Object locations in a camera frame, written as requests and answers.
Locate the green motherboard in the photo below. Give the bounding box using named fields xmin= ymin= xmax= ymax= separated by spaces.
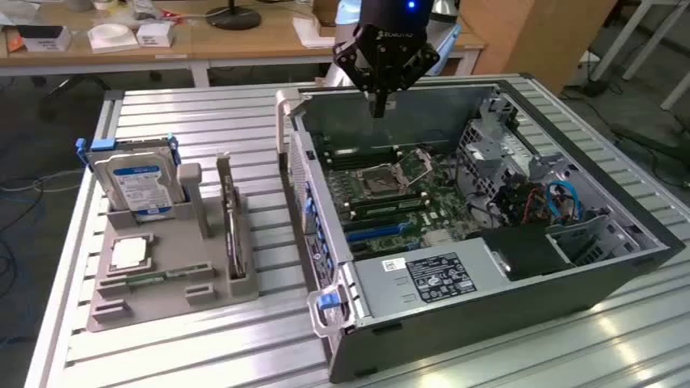
xmin=311 ymin=133 xmax=473 ymax=262

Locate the low metal disk bay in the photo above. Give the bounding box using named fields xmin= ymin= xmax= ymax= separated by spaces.
xmin=544 ymin=213 xmax=656 ymax=268

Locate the black plastic shroud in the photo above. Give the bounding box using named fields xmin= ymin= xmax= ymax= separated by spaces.
xmin=465 ymin=225 xmax=575 ymax=283

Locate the grey power supply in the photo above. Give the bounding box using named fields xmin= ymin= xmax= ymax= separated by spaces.
xmin=349 ymin=237 xmax=511 ymax=321

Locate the white table frame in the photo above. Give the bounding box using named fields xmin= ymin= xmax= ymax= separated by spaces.
xmin=588 ymin=0 xmax=690 ymax=111

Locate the green RAM stick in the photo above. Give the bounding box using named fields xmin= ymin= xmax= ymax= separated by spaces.
xmin=121 ymin=266 xmax=210 ymax=285

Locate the black floor stand base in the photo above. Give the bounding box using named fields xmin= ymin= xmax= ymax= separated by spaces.
xmin=608 ymin=120 xmax=690 ymax=165

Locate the black graphics card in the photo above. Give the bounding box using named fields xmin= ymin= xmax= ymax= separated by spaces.
xmin=214 ymin=151 xmax=249 ymax=280

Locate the white box with black top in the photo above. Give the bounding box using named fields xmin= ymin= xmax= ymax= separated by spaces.
xmin=14 ymin=24 xmax=73 ymax=53

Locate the hard disk with blue carrier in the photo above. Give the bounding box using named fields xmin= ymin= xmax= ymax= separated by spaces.
xmin=73 ymin=137 xmax=180 ymax=224

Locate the cardboard box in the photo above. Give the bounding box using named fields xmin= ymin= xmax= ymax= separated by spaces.
xmin=311 ymin=0 xmax=340 ymax=40

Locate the black power adapter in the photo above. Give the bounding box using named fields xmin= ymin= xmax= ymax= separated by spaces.
xmin=580 ymin=79 xmax=608 ymax=99

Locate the silver CPU chip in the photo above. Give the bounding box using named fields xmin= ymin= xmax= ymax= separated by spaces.
xmin=109 ymin=238 xmax=154 ymax=272

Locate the black round stand base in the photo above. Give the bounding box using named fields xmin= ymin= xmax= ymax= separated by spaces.
xmin=204 ymin=0 xmax=263 ymax=32

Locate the wooden desk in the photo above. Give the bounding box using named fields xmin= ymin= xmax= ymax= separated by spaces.
xmin=0 ymin=0 xmax=489 ymax=88

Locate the CPU socket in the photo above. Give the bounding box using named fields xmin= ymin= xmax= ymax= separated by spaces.
xmin=356 ymin=164 xmax=404 ymax=200

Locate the white labelled box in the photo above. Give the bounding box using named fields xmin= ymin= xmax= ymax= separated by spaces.
xmin=133 ymin=22 xmax=176 ymax=49

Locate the grey pouch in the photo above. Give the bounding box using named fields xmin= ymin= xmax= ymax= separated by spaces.
xmin=128 ymin=0 xmax=162 ymax=21

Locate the open black PC case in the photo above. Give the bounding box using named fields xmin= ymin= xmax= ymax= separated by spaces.
xmin=273 ymin=78 xmax=687 ymax=385

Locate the white round-top holder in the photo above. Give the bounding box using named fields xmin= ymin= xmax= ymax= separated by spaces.
xmin=85 ymin=23 xmax=141 ymax=55

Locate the red wire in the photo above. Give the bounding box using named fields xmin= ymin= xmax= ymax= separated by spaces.
xmin=525 ymin=188 xmax=541 ymax=224

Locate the grey floor cable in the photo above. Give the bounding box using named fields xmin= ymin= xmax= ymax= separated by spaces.
xmin=0 ymin=168 xmax=88 ymax=194

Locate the blue wire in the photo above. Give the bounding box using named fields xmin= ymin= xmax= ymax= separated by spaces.
xmin=543 ymin=180 xmax=586 ymax=226

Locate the grey parts rack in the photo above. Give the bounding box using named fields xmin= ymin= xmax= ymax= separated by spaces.
xmin=85 ymin=161 xmax=260 ymax=333

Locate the tall metal disk bay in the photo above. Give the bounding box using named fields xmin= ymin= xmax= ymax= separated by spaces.
xmin=456 ymin=116 xmax=540 ymax=219

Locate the black RAM stick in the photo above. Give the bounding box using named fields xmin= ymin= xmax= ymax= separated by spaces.
xmin=349 ymin=195 xmax=427 ymax=221

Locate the white paper stack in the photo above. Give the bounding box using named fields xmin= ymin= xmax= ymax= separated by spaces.
xmin=292 ymin=15 xmax=339 ymax=49

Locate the brown wooden cabinet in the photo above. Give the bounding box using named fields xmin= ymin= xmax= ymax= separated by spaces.
xmin=471 ymin=0 xmax=619 ymax=88

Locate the blue floor cable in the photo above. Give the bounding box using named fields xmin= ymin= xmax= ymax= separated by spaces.
xmin=0 ymin=189 xmax=48 ymax=348

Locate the black wire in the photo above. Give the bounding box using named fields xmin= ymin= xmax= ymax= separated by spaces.
xmin=461 ymin=161 xmax=513 ymax=227

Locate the blue expansion slot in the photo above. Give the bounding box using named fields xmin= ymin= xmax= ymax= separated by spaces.
xmin=343 ymin=223 xmax=413 ymax=245

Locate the silver heat sink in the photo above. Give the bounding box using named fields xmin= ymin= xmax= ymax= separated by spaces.
xmin=427 ymin=231 xmax=460 ymax=249

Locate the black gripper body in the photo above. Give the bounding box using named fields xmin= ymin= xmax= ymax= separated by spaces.
xmin=352 ymin=0 xmax=435 ymax=52

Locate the black office chair base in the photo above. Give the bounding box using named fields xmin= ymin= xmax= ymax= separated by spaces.
xmin=30 ymin=71 xmax=164 ymax=119

